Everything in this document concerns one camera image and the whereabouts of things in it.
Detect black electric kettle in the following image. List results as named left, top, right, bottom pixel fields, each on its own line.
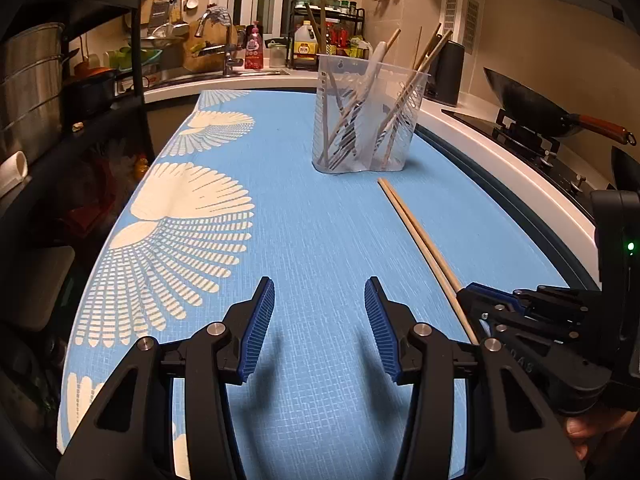
left=425, top=40, right=466, bottom=108

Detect black gas stove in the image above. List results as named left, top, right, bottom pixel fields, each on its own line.
left=442, top=107, right=617, bottom=212

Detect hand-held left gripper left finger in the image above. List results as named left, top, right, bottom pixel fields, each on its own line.
left=55, top=276, right=277, bottom=480

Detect glass jar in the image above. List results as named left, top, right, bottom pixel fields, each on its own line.
left=267, top=40, right=291, bottom=69

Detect white-handled metal fork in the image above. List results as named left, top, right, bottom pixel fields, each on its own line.
left=357, top=41, right=390, bottom=161

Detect pink dish soap bottle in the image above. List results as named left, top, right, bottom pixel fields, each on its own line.
left=243, top=21, right=265, bottom=71

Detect black wok with wooden handle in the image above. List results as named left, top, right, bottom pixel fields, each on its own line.
left=482, top=66, right=640, bottom=147

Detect steel stockpot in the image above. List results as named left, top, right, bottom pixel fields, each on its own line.
left=0, top=22, right=69, bottom=167

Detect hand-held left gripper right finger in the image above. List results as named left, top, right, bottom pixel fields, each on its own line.
left=364, top=276, right=586, bottom=480

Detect black pot with red lid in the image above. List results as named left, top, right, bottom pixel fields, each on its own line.
left=65, top=62, right=122, bottom=119

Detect white paper roll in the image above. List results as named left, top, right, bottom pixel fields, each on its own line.
left=0, top=151, right=26, bottom=196

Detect row of spice jars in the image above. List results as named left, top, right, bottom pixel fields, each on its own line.
left=295, top=0, right=359, bottom=15

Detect green bowls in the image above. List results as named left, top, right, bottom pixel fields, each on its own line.
left=105, top=45, right=166, bottom=74

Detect person's right hand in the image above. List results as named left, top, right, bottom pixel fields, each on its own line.
left=564, top=409, right=632, bottom=465

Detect metal box grater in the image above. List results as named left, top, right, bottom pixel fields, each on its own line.
left=150, top=0, right=174, bottom=29

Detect white utensil with striped end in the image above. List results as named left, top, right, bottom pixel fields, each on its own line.
left=374, top=75, right=416, bottom=162

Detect oil bottle with yellow label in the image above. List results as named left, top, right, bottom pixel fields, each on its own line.
left=292, top=21, right=321, bottom=69

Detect white wall vents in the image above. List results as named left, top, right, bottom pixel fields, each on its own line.
left=445, top=0, right=481, bottom=51

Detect blue patterned tablecloth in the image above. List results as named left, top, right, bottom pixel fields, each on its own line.
left=57, top=89, right=601, bottom=480

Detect wooden cutting board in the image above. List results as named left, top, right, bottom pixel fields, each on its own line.
left=182, top=15, right=236, bottom=74

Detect small black pan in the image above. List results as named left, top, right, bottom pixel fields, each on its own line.
left=610, top=145, right=640, bottom=192

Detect black metal shelf rack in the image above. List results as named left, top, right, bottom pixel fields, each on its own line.
left=0, top=0, right=157, bottom=311

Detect chrome kitchen faucet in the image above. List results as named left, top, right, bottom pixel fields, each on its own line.
left=195, top=8, right=246, bottom=79

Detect clear plastic utensil container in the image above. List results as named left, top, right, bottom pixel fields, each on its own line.
left=312, top=54, right=432, bottom=175

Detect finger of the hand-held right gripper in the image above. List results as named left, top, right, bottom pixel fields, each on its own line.
left=466, top=282, right=522, bottom=312
left=456, top=289, right=507, bottom=344

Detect black spice rack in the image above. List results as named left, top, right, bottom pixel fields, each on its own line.
left=289, top=0, right=374, bottom=71

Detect beige cutting board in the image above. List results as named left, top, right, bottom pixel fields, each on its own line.
left=0, top=245, right=76, bottom=334

